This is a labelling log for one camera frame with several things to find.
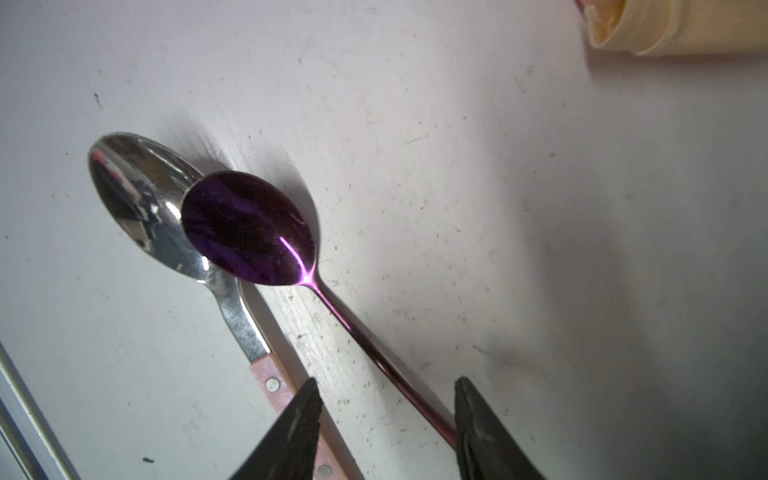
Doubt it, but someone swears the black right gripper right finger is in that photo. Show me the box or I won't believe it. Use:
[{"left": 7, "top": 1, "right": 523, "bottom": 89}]
[{"left": 454, "top": 377, "right": 544, "bottom": 480}]

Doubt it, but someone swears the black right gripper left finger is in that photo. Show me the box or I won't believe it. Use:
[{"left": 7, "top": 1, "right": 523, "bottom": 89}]
[{"left": 231, "top": 378, "right": 323, "bottom": 480}]

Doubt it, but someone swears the purple metallic spoon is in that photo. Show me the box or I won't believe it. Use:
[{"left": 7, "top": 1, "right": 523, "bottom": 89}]
[{"left": 181, "top": 171, "right": 456, "bottom": 448}]

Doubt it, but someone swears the purple spoon pink handle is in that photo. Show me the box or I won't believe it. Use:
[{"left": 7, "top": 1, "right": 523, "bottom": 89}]
[{"left": 88, "top": 133, "right": 356, "bottom": 479}]

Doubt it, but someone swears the peach cloth napkin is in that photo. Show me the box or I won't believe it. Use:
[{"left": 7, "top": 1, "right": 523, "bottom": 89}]
[{"left": 581, "top": 0, "right": 767, "bottom": 56}]

